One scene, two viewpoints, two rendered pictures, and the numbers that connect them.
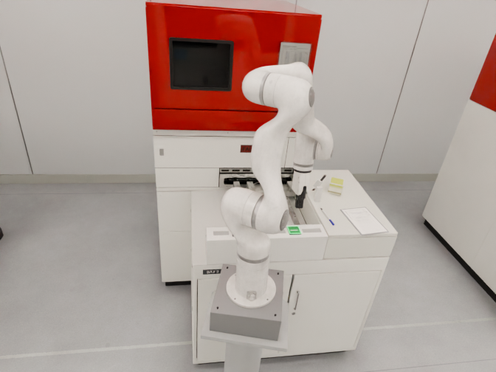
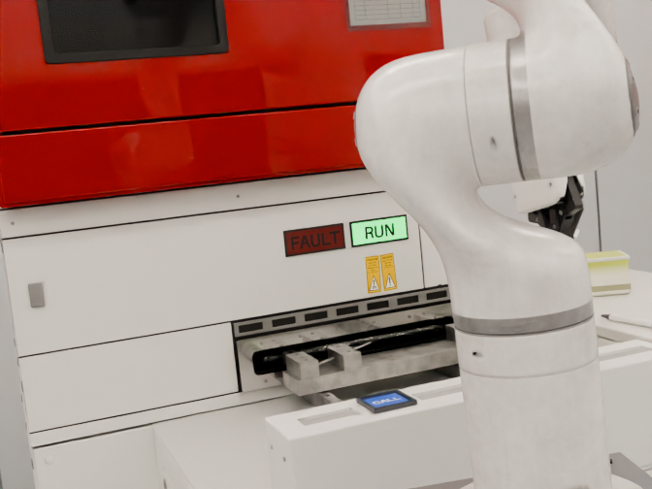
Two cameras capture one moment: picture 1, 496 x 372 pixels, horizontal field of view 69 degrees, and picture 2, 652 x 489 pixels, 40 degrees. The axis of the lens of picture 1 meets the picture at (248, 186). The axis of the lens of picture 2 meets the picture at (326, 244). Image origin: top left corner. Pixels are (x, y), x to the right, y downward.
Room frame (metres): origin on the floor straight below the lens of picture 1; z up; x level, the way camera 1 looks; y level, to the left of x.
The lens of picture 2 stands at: (0.26, 0.24, 1.28)
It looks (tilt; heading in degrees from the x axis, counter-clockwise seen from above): 7 degrees down; 351
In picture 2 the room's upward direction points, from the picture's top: 6 degrees counter-clockwise
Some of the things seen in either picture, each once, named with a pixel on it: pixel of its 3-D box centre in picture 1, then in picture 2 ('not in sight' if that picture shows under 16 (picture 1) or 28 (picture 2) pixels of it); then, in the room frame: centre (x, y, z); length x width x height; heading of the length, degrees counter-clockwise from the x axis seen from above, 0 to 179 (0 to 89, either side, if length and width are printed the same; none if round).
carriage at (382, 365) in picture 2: (263, 190); (385, 364); (1.81, -0.09, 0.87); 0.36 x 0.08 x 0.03; 101
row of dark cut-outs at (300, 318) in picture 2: (257, 170); (346, 310); (1.89, -0.04, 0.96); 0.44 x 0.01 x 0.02; 101
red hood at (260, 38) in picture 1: (226, 58); (182, 36); (2.17, 0.19, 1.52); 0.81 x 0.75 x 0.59; 101
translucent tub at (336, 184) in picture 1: (336, 186); (603, 273); (1.71, -0.48, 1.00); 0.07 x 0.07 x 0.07; 75
